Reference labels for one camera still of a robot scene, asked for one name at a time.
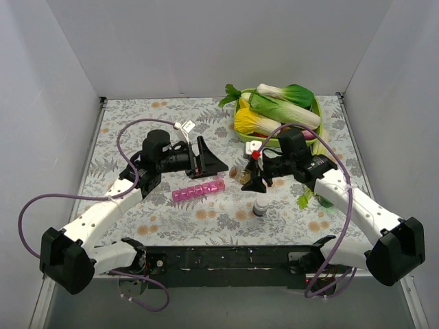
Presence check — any clear bottle of yellow pills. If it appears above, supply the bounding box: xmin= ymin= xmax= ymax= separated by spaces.
xmin=229 ymin=167 xmax=251 ymax=185

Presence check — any pink weekly pill organizer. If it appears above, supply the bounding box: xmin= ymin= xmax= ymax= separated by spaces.
xmin=171 ymin=180 xmax=226 ymax=202

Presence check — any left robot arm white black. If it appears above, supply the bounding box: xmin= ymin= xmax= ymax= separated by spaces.
xmin=40 ymin=130 xmax=228 ymax=295

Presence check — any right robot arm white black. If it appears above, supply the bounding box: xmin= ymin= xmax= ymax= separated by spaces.
xmin=242 ymin=128 xmax=425 ymax=287

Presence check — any floral table mat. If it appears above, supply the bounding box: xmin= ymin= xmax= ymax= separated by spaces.
xmin=82 ymin=98 xmax=365 ymax=246

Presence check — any white bottle blue label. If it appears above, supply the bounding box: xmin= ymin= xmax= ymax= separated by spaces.
xmin=252 ymin=196 xmax=269 ymax=217

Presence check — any green plastic tray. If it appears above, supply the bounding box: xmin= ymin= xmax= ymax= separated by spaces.
xmin=233 ymin=97 xmax=324 ymax=148

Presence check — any purple onion toy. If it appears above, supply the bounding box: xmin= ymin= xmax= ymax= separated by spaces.
xmin=301 ymin=130 xmax=315 ymax=141

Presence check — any celery stalk toy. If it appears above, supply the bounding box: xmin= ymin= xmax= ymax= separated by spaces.
xmin=296 ymin=129 xmax=330 ymax=210

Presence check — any green napa cabbage toy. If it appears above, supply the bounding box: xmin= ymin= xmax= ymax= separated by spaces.
xmin=247 ymin=92 xmax=321 ymax=130

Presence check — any green glass bottle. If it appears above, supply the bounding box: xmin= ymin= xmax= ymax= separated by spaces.
xmin=318 ymin=195 xmax=333 ymax=208

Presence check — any yellow napa cabbage toy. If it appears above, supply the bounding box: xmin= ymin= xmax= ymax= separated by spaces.
xmin=234 ymin=108 xmax=281 ymax=136

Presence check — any bok choy toy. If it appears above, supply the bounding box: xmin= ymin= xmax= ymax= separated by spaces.
xmin=257 ymin=84 xmax=315 ymax=108

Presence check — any leafy green herb toy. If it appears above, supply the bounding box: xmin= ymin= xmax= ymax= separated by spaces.
xmin=218 ymin=84 xmax=241 ymax=108

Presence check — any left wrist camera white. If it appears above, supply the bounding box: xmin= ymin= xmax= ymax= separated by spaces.
xmin=179 ymin=120 xmax=195 ymax=144

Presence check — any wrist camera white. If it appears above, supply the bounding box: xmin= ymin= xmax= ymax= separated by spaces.
xmin=179 ymin=120 xmax=195 ymax=144
xmin=244 ymin=140 xmax=262 ymax=160

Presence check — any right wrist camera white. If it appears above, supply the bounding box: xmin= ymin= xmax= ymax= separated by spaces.
xmin=244 ymin=140 xmax=262 ymax=160

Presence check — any black front table rail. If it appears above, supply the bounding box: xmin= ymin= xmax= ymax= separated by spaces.
xmin=106 ymin=243 xmax=330 ymax=289

